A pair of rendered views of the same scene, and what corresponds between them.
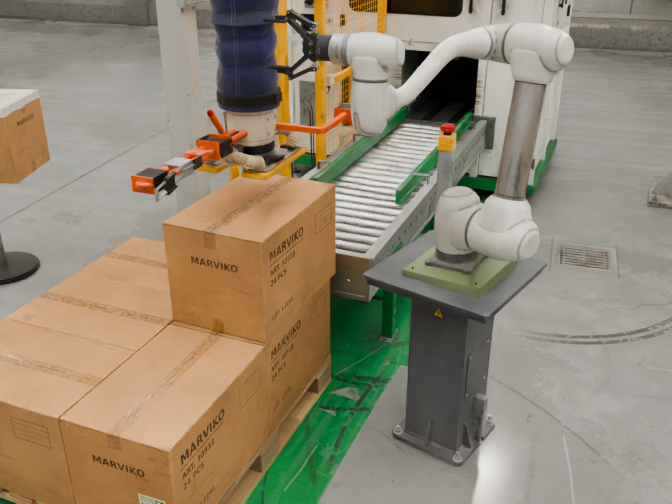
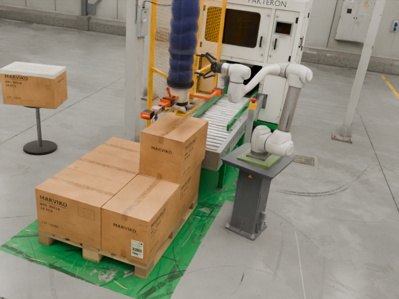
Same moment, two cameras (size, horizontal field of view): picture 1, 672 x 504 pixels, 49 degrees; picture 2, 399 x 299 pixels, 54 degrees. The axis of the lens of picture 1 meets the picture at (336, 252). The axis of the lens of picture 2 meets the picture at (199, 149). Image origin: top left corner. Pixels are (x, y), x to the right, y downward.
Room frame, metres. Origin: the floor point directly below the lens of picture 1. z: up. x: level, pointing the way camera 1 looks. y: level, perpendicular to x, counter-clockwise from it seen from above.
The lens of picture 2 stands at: (-0.72, 0.40, 2.25)
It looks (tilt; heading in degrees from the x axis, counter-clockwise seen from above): 25 degrees down; 354
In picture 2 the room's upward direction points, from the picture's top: 6 degrees clockwise
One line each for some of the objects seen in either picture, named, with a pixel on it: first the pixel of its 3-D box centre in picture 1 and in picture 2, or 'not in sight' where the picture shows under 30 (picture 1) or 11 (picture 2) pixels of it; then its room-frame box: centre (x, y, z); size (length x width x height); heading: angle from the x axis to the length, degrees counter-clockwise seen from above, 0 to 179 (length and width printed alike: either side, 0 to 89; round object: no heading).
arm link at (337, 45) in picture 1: (341, 49); (225, 69); (2.17, -0.02, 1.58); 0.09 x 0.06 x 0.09; 158
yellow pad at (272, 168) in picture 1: (275, 157); (187, 107); (2.55, 0.22, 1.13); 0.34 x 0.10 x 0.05; 158
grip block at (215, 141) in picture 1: (214, 146); (167, 101); (2.36, 0.40, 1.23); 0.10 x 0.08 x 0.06; 68
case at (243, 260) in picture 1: (256, 250); (174, 145); (2.58, 0.31, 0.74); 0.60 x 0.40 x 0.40; 156
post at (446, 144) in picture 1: (440, 234); (246, 145); (3.26, -0.51, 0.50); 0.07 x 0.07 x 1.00; 68
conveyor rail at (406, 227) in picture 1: (438, 189); (243, 125); (3.88, -0.57, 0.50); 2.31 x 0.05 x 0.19; 158
